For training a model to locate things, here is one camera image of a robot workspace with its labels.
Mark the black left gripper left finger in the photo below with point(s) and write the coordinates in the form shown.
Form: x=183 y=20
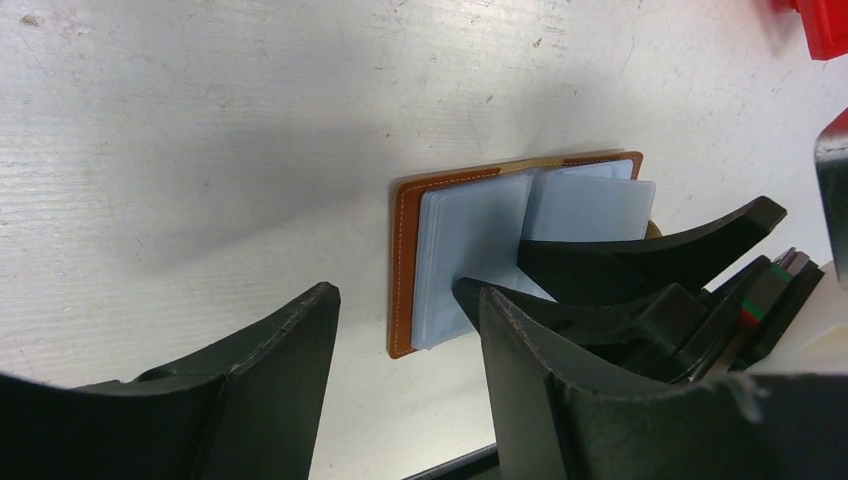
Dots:
x=245 y=407

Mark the brown leather card holder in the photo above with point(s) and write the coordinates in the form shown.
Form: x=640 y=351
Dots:
x=469 y=222

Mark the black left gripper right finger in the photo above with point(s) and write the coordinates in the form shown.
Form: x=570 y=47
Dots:
x=560 y=412

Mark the red three-compartment plastic bin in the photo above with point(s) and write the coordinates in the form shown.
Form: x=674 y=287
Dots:
x=824 y=23

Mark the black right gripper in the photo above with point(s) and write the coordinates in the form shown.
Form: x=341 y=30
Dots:
x=667 y=335

